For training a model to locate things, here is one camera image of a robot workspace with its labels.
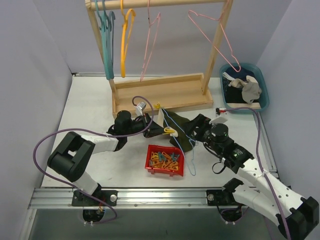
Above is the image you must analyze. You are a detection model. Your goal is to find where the aluminium rail base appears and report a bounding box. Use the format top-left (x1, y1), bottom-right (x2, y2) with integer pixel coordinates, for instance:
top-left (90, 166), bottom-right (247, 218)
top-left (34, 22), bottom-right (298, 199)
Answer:
top-left (29, 187), bottom-right (238, 210)

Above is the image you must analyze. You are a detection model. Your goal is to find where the pile of coloured clips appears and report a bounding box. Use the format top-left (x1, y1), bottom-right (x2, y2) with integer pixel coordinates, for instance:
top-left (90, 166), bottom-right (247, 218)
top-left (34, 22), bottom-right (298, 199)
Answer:
top-left (147, 152), bottom-right (180, 171)

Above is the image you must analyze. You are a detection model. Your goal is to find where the yellow clip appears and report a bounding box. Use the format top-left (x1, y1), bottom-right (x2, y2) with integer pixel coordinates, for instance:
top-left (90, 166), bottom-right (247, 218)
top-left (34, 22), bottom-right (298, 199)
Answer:
top-left (153, 102), bottom-right (162, 110)
top-left (163, 126), bottom-right (176, 135)

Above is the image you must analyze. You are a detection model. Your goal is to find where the red plastic bin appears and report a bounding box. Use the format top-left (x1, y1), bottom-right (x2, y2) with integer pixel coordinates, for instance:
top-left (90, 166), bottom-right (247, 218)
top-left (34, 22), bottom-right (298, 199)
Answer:
top-left (144, 144), bottom-right (185, 177)

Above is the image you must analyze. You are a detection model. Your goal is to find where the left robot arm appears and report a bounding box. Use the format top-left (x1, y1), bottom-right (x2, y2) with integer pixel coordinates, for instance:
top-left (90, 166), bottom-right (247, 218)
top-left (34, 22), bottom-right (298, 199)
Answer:
top-left (47, 110), bottom-right (166, 206)

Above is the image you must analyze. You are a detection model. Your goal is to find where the grey underwear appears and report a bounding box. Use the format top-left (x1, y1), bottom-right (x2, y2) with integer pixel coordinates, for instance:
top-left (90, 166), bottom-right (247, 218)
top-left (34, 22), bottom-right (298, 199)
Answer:
top-left (228, 75), bottom-right (262, 104)

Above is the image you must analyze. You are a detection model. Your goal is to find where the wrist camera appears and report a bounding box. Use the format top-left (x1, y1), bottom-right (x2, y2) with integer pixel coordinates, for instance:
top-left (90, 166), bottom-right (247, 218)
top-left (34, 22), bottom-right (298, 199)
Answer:
top-left (209, 107), bottom-right (228, 125)
top-left (135, 101), bottom-right (147, 116)

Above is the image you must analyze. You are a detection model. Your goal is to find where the orange plastic hanger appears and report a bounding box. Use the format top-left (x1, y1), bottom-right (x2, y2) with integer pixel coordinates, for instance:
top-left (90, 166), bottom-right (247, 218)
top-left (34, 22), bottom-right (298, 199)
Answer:
top-left (120, 0), bottom-right (136, 78)

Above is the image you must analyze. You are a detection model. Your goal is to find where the wooden hanger rack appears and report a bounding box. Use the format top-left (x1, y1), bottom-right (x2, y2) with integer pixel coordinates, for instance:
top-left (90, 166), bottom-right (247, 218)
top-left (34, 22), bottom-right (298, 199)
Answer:
top-left (85, 0), bottom-right (231, 116)

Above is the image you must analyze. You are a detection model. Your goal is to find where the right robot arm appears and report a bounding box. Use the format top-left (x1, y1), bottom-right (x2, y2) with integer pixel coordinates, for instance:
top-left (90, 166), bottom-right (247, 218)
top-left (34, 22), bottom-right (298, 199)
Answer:
top-left (182, 114), bottom-right (320, 240)

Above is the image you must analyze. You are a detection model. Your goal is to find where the teal plastic hanger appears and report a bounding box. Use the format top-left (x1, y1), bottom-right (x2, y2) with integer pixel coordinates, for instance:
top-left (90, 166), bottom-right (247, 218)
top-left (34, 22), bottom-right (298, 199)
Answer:
top-left (94, 0), bottom-right (113, 80)

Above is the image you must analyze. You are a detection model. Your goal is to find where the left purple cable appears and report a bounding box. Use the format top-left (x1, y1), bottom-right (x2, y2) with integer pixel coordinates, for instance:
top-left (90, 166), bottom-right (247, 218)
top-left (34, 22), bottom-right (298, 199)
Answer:
top-left (33, 95), bottom-right (154, 223)

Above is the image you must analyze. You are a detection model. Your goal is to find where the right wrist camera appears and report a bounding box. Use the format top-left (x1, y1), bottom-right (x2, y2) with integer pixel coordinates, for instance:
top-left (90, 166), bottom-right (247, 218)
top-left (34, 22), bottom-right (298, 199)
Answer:
top-left (209, 107), bottom-right (228, 125)

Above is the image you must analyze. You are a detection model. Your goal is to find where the blue-grey plastic hanger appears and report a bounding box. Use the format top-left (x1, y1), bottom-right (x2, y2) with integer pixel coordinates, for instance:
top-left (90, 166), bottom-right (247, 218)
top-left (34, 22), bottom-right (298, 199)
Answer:
top-left (100, 0), bottom-right (116, 76)

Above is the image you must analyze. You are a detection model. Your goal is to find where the pink wire hanger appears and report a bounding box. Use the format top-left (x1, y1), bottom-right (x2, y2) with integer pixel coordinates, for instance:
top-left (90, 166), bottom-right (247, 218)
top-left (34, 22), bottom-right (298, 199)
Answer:
top-left (140, 0), bottom-right (161, 82)
top-left (188, 0), bottom-right (241, 72)

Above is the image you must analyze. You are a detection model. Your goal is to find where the dark olive underwear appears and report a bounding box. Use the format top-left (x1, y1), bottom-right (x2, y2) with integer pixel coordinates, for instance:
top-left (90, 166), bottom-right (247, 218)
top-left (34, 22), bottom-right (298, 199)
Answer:
top-left (156, 108), bottom-right (195, 153)

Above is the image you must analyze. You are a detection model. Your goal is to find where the black underwear in basin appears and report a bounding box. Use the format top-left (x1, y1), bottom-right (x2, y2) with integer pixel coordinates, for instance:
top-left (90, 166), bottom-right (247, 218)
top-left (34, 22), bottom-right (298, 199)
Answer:
top-left (223, 85), bottom-right (246, 104)

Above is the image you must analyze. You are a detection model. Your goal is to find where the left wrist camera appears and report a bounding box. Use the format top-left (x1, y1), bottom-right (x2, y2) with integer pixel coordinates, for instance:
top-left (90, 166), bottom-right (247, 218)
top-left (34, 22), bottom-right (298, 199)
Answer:
top-left (135, 101), bottom-right (147, 116)

